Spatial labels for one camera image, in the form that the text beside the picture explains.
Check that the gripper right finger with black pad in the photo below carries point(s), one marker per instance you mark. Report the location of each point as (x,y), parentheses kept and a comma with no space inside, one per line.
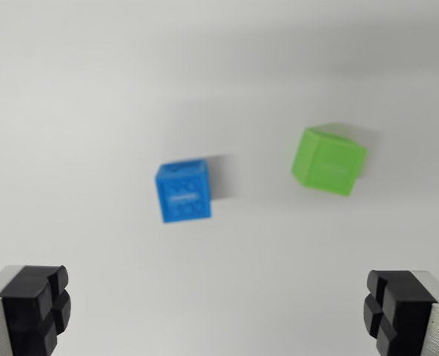
(405,311)

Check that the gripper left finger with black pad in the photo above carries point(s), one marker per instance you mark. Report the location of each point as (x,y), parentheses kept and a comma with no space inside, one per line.
(26,308)

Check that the green embossed soft cube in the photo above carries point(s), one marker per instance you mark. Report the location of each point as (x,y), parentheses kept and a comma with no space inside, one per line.
(327,159)

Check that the blue embossed soft cube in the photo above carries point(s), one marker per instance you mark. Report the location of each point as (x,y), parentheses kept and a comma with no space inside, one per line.
(184,191)

